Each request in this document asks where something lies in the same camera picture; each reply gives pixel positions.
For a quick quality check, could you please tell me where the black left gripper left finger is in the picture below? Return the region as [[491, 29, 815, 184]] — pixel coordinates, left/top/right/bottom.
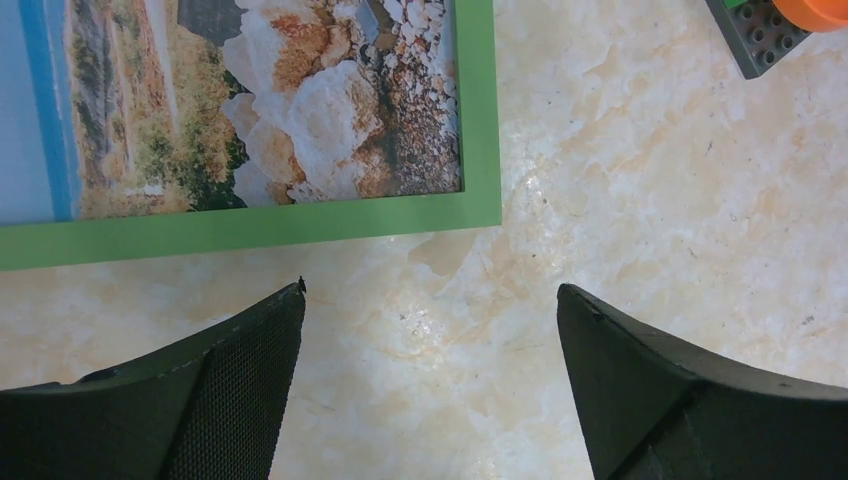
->
[[1, 281, 306, 479]]

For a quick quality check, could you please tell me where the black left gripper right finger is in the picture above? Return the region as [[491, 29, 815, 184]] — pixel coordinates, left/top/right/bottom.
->
[[557, 284, 847, 479]]

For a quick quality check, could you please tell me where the green wooden picture frame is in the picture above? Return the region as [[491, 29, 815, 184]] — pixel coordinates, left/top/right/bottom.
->
[[1, 1, 502, 271]]

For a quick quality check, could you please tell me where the coastal landscape photo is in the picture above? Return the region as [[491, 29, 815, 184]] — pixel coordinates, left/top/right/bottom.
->
[[1, 0, 463, 225]]

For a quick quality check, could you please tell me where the grey studded baseplate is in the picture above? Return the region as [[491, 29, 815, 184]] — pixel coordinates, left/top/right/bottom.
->
[[705, 0, 811, 80]]

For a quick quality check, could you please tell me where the orange curved brick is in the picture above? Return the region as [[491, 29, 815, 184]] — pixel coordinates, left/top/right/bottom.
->
[[773, 0, 848, 33]]

